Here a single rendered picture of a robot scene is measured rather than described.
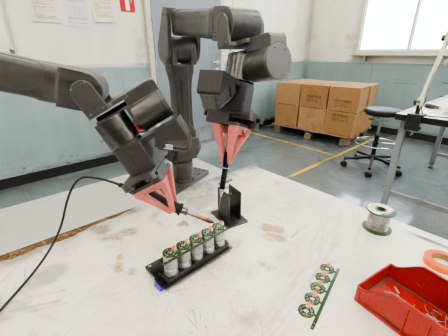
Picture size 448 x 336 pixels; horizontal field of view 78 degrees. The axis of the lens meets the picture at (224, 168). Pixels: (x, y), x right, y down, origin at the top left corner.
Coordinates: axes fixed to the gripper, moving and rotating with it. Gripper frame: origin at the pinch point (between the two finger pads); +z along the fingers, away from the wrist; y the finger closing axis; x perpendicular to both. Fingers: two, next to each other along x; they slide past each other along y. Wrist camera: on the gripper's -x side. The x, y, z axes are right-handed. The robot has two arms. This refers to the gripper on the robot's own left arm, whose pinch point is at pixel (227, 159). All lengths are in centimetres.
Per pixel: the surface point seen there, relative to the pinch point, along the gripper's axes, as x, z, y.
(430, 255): 17.4, 12.2, 38.2
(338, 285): 3.4, 18.2, 23.5
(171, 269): -10.9, 19.4, -1.9
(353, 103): 325, -72, 0
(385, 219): 21.5, 8.0, 29.9
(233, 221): 11.0, 15.2, -1.3
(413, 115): 163, -38, 46
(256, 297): -5.4, 21.2, 11.9
